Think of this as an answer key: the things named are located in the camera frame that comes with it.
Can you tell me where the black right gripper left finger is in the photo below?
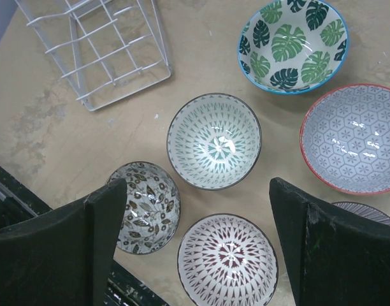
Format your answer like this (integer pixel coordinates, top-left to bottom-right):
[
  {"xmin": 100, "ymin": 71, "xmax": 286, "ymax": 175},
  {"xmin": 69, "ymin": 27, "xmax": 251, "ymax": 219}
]
[{"xmin": 0, "ymin": 179, "xmax": 127, "ymax": 305}]

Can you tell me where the grey hexagon red-rim bowl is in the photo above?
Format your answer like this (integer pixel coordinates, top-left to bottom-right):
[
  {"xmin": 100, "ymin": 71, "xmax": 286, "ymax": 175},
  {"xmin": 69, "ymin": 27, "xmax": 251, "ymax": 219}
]
[{"xmin": 300, "ymin": 84, "xmax": 390, "ymax": 194}]

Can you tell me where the purple striped bowl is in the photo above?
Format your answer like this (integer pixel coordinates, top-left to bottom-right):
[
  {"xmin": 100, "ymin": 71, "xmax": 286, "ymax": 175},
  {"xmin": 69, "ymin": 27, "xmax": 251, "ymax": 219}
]
[{"xmin": 332, "ymin": 201, "xmax": 390, "ymax": 226}]

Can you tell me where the teal triangle pattern bowl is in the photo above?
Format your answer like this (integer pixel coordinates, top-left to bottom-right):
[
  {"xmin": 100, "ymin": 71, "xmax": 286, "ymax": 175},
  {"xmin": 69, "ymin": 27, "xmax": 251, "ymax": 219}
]
[{"xmin": 166, "ymin": 93, "xmax": 263, "ymax": 191}]

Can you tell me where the white wire dish rack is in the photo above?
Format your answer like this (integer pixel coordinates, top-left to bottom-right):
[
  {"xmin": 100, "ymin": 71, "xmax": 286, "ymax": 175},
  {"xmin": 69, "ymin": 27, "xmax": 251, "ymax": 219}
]
[{"xmin": 17, "ymin": 1, "xmax": 173, "ymax": 112}]

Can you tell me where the green leaf pattern bowl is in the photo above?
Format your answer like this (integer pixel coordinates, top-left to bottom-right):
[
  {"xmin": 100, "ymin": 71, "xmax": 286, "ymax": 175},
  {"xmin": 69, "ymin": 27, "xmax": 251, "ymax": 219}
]
[{"xmin": 237, "ymin": 1, "xmax": 349, "ymax": 95}]

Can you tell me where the maroon triangle pattern bowl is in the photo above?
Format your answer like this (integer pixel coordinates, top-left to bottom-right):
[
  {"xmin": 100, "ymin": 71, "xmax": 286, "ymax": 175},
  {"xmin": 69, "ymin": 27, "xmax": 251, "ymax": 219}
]
[{"xmin": 177, "ymin": 214, "xmax": 278, "ymax": 306}]

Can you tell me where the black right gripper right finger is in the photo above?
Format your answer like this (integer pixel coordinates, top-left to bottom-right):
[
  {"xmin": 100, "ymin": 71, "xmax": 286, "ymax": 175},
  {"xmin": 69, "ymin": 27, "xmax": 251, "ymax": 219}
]
[{"xmin": 269, "ymin": 177, "xmax": 390, "ymax": 305}]

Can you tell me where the brown floral pattern bowl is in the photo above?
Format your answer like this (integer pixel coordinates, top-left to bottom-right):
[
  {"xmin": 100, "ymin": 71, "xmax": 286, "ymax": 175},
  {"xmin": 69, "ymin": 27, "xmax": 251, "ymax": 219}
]
[{"xmin": 106, "ymin": 161, "xmax": 181, "ymax": 255}]

